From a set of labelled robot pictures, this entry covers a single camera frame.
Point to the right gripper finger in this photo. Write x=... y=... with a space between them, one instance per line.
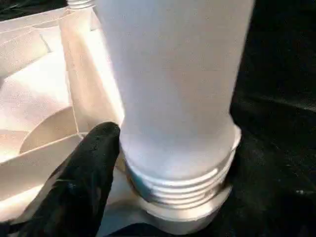
x=79 y=187

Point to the white plastic table top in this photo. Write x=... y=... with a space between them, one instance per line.
x=39 y=89

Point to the white plastic table leg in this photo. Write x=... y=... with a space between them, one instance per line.
x=79 y=4
x=173 y=89

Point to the black plastic mat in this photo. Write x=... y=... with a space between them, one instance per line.
x=276 y=148

